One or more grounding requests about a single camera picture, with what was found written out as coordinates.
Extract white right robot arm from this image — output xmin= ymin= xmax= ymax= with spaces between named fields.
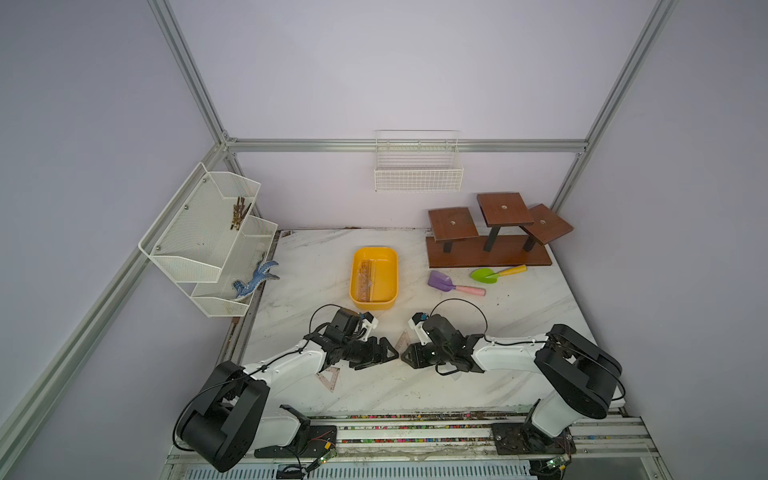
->
xmin=401 ymin=313 xmax=624 ymax=443

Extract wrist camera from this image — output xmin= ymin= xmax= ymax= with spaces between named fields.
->
xmin=408 ymin=312 xmax=431 ymax=345
xmin=324 ymin=308 xmax=378 ymax=343

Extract white mesh lower shelf basket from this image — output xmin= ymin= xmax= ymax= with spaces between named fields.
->
xmin=190 ymin=215 xmax=278 ymax=318

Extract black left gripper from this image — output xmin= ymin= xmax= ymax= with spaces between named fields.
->
xmin=341 ymin=335 xmax=397 ymax=370

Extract brown wooden display stand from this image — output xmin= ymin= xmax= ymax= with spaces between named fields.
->
xmin=426 ymin=192 xmax=574 ymax=269

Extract pink stencil ruler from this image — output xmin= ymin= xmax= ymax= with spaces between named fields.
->
xmin=357 ymin=259 xmax=375 ymax=302

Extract brown items in basket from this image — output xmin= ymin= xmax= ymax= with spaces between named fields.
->
xmin=230 ymin=197 xmax=252 ymax=230

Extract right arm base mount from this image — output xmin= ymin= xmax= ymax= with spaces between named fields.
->
xmin=491 ymin=419 xmax=576 ymax=455

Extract white mesh shelf basket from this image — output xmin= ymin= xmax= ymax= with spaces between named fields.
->
xmin=138 ymin=164 xmax=261 ymax=283
xmin=190 ymin=215 xmax=278 ymax=318

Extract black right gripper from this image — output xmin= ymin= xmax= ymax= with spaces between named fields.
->
xmin=401 ymin=341 xmax=452 ymax=368

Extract white wire wall basket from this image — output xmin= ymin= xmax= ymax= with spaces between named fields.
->
xmin=374 ymin=130 xmax=464 ymax=193

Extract green toy shovel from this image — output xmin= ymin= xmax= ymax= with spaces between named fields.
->
xmin=470 ymin=265 xmax=527 ymax=284

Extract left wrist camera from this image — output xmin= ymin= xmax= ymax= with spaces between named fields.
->
xmin=324 ymin=308 xmax=378 ymax=343

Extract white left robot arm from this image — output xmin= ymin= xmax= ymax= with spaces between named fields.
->
xmin=172 ymin=332 xmax=399 ymax=473

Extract pink triangle ruler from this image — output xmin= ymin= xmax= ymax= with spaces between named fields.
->
xmin=316 ymin=367 xmax=341 ymax=392
xmin=395 ymin=331 xmax=413 ymax=354

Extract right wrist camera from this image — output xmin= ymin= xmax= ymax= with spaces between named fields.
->
xmin=408 ymin=312 xmax=431 ymax=345

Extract aluminium rail base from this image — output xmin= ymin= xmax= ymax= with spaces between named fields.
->
xmin=161 ymin=410 xmax=671 ymax=479

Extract purple toy shovel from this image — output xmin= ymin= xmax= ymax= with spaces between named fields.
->
xmin=428 ymin=270 xmax=486 ymax=297

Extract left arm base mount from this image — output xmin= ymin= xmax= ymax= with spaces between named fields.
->
xmin=252 ymin=404 xmax=338 ymax=458

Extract white mesh upper shelf basket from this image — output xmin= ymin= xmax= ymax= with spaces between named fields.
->
xmin=138 ymin=164 xmax=261 ymax=283

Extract yellow plastic storage box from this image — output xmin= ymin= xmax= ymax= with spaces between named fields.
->
xmin=349 ymin=247 xmax=399 ymax=311

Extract aluminium frame post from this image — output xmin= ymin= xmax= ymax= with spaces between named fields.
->
xmin=148 ymin=0 xmax=244 ymax=176

